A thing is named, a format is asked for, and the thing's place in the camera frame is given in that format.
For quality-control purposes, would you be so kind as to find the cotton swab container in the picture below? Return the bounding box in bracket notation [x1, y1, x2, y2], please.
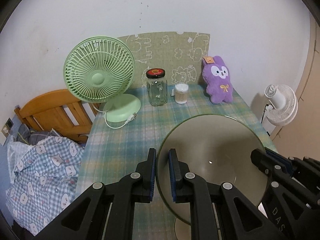
[174, 83, 189, 105]

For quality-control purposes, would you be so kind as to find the plaid tablecloth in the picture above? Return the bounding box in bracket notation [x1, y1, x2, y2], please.
[76, 85, 274, 239]

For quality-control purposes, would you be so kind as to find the purple plush bunny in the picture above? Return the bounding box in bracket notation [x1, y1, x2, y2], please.
[202, 56, 233, 104]

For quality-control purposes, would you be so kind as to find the grey striped pillow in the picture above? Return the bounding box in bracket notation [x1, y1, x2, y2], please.
[16, 124, 61, 145]

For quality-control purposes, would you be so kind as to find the blue checkered blanket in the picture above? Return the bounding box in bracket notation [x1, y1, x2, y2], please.
[6, 137, 84, 235]

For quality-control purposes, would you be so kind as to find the green cartoon wall mat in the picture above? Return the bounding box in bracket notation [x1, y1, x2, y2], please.
[119, 31, 210, 88]

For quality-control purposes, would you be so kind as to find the wooden bed headboard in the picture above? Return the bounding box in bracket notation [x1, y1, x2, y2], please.
[14, 89, 93, 144]

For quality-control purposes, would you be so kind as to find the green desk fan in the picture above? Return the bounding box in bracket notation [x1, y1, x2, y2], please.
[63, 36, 141, 129]

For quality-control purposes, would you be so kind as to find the white standing fan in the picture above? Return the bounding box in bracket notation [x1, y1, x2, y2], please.
[265, 84, 298, 126]

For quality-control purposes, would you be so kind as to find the wall power socket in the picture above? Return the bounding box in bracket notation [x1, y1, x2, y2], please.
[1, 118, 14, 138]

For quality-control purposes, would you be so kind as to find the white red pattern plate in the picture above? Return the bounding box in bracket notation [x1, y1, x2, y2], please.
[258, 202, 268, 218]

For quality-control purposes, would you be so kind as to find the glass jar black lid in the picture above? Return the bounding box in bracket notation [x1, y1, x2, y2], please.
[146, 68, 168, 106]

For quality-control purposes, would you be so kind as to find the floral bowl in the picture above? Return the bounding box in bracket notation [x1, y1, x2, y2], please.
[156, 114, 267, 224]
[174, 218, 191, 240]

